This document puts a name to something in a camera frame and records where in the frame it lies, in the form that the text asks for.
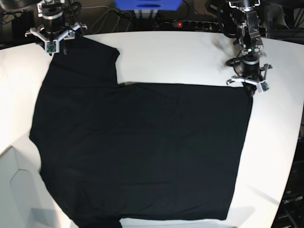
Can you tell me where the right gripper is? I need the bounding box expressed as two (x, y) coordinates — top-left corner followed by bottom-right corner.
(25, 15), (87, 55)

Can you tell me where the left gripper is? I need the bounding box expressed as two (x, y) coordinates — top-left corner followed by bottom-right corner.
(227, 57), (273, 97)

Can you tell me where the black T-shirt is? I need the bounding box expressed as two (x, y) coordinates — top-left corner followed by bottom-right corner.
(29, 38), (253, 228)

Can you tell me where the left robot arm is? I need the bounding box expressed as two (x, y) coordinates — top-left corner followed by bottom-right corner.
(226, 0), (273, 97)

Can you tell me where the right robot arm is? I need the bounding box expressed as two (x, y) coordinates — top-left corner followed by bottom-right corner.
(25, 0), (87, 56)

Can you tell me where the black box on floor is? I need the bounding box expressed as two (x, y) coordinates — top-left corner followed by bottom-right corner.
(11, 10), (35, 40)

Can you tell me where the blue plastic box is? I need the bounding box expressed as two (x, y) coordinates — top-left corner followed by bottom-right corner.
(114, 0), (183, 10)

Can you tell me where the black power strip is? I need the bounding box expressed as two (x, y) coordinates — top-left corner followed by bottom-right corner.
(160, 20), (220, 33)

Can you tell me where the white bin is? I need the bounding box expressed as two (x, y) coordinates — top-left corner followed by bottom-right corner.
(0, 147), (49, 228)

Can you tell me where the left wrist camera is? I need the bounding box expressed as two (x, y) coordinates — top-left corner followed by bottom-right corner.
(256, 80), (269, 93)

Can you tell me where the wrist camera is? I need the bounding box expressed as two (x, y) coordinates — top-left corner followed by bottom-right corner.
(256, 80), (269, 93)
(45, 40), (60, 54)

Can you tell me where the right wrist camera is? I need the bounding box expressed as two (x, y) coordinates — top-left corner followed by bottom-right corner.
(45, 40), (60, 54)

